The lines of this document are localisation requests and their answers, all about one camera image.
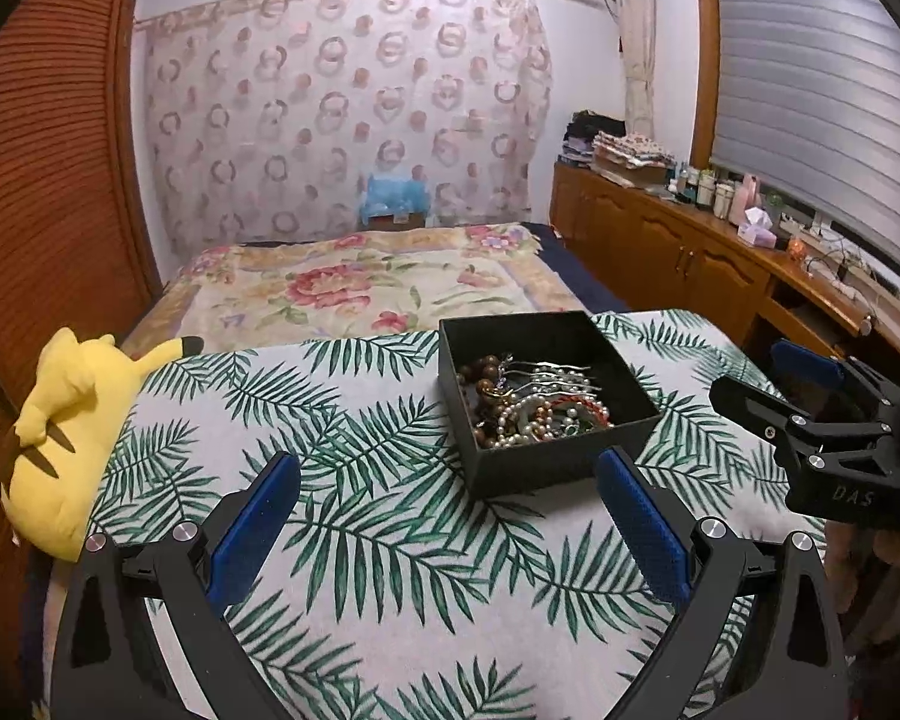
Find wooden bead bracelet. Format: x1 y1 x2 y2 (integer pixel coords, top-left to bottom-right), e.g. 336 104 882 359
455 354 506 451

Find blue plush toy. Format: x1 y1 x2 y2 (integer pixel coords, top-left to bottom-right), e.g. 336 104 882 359
359 176 430 229

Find stack of folded clothes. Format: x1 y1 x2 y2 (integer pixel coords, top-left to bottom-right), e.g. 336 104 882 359
557 110 676 188

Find grey window blind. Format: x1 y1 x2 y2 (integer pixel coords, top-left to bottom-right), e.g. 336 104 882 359
712 0 900 263

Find wooden sideboard cabinet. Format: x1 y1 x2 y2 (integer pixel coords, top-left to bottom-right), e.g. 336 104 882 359
549 163 900 362

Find black jewelry box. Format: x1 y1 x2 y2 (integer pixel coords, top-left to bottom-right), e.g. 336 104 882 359
439 310 662 499

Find red braided cord bracelet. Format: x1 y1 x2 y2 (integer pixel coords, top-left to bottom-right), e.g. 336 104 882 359
539 391 613 436

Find patterned sheer curtain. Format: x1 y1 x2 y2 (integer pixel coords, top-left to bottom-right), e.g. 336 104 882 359
144 0 553 259

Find floral bed cover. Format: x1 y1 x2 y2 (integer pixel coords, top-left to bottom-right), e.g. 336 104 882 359
123 223 583 358

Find yellow plush toy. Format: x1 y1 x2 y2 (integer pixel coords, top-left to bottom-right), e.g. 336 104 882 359
0 327 205 562

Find bottles on sideboard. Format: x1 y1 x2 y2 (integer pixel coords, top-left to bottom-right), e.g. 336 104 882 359
667 163 763 226

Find silver chain necklace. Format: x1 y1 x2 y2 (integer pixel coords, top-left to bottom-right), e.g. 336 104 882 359
494 354 598 398

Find white pearl necklace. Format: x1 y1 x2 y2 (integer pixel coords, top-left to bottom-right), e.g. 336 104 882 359
485 395 564 452

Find wooden louvered wardrobe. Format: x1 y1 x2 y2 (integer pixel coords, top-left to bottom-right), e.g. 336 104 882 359
0 0 159 710

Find palm leaf print cloth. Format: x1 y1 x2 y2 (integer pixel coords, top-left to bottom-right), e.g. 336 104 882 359
40 307 831 720

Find pink tissue box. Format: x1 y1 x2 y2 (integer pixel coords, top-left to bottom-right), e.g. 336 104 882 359
738 206 777 249

